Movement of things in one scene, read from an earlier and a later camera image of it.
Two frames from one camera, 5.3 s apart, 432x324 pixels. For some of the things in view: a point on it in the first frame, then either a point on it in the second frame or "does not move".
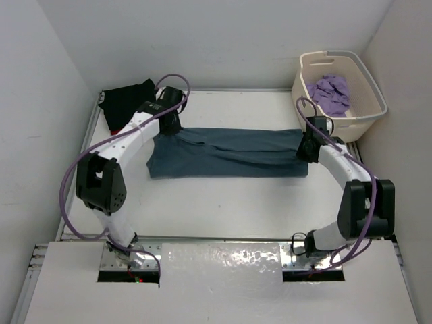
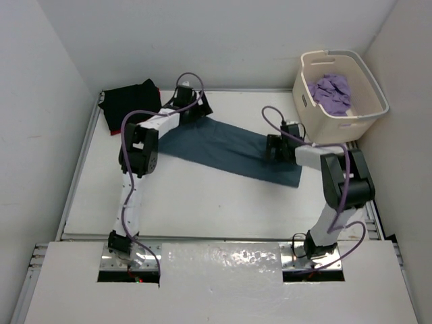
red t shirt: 115,132 does not move
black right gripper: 306,148 → 272,148
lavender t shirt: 331,94 does not move
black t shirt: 119,104 does not move
